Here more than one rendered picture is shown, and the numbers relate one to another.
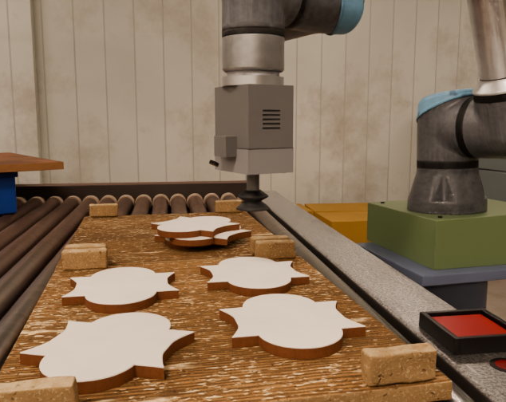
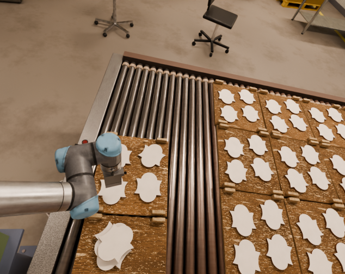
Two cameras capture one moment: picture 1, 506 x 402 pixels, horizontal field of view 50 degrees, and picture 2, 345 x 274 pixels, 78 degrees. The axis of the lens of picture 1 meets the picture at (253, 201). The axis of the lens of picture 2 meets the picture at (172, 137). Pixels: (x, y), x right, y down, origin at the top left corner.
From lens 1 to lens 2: 128 cm
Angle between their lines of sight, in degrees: 118
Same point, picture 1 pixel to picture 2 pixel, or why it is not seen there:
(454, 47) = not seen: outside the picture
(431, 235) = (1, 236)
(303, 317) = not seen: hidden behind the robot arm
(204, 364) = (137, 148)
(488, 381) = (93, 139)
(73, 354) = (157, 151)
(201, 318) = (133, 166)
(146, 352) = (146, 149)
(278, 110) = not seen: hidden behind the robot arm
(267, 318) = (123, 156)
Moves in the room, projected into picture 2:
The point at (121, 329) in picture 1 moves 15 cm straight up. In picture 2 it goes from (149, 159) to (153, 143)
